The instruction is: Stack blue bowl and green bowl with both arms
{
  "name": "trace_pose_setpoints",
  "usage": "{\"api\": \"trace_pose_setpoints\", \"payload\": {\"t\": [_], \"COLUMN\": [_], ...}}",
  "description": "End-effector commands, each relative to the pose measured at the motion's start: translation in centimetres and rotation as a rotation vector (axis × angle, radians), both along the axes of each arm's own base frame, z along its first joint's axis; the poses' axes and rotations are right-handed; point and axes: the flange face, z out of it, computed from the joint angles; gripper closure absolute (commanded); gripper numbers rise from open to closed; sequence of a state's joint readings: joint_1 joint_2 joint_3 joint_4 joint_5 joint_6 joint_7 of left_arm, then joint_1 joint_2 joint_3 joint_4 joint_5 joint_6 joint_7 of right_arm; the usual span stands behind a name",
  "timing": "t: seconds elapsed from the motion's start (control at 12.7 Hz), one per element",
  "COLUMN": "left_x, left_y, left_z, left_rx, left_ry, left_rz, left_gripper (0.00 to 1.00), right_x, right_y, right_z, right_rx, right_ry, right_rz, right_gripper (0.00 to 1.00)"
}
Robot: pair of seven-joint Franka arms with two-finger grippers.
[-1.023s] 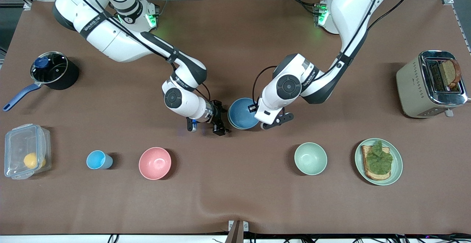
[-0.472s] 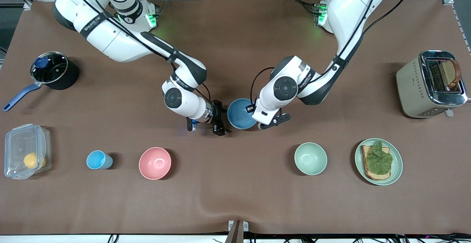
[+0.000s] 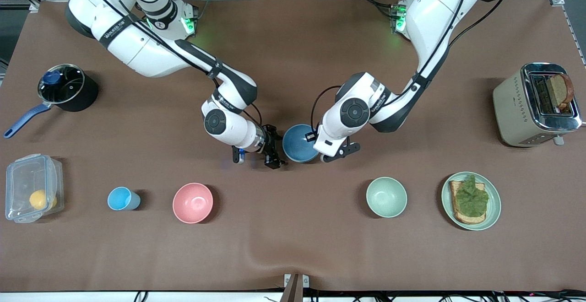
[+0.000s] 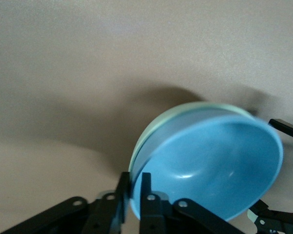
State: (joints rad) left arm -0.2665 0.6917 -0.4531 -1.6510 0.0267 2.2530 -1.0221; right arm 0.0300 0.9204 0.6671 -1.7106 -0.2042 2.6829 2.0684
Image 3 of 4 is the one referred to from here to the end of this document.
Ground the blue cup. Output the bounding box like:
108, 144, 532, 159
108, 187, 141, 211

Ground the yellow lemon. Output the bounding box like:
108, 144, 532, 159
29, 189, 58, 210

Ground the green lettuce leaf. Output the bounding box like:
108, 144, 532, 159
456, 175, 489, 217

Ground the metal table edge bracket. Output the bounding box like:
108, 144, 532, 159
284, 274, 310, 289

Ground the light green bowl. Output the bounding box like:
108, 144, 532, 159
366, 177, 407, 218

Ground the silver toaster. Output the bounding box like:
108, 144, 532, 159
493, 62, 583, 148

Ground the light green plate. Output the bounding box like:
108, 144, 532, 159
441, 172, 502, 231

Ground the toasted bread slice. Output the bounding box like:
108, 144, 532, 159
449, 181, 487, 225

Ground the brown table cover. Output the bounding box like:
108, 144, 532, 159
0, 0, 586, 292

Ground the blue bowl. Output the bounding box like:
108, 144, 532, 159
282, 124, 320, 163

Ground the pink bowl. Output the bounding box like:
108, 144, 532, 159
173, 183, 214, 224

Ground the clear plastic lidded container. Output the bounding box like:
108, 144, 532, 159
5, 154, 65, 224

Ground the black pot with blue handle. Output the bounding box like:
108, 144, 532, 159
4, 64, 98, 139

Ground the glass lid with blue knob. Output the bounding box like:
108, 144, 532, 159
38, 64, 86, 104

